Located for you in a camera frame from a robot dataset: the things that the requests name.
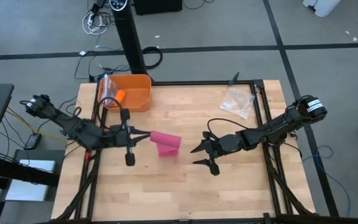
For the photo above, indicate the white plastic container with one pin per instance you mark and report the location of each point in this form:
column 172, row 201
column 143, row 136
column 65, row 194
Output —
column 322, row 6

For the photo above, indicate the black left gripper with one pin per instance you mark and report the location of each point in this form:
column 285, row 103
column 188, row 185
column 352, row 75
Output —
column 121, row 137

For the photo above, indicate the black side stand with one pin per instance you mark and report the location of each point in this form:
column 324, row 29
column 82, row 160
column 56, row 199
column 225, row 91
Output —
column 20, row 172

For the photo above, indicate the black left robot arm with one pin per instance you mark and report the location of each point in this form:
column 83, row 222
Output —
column 73, row 126

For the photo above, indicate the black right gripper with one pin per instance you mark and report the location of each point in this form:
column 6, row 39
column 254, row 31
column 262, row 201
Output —
column 225, row 144

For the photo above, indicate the pink bandage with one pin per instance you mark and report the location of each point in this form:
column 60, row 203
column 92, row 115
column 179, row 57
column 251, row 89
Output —
column 166, row 140

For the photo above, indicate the orange bandage roll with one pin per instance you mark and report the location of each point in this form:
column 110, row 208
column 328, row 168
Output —
column 120, row 96

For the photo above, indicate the clear plastic zip bag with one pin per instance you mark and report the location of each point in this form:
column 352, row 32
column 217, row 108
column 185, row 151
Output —
column 238, row 101

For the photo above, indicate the black box on floor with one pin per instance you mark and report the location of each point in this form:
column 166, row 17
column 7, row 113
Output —
column 157, row 6

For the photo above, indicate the black power adapter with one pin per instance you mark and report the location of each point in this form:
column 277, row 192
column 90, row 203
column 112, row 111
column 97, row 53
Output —
column 32, row 141

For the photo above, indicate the clear bag with orange roll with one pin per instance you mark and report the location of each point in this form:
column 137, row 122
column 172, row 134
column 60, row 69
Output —
column 107, row 88

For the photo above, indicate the orange plastic bin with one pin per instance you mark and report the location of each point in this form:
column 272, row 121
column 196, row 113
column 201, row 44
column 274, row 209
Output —
column 135, row 93

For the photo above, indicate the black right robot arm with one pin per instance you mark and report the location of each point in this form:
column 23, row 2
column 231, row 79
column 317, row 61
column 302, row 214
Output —
column 275, row 127

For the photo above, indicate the black tower fan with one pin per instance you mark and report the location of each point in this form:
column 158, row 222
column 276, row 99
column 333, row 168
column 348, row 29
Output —
column 129, row 37

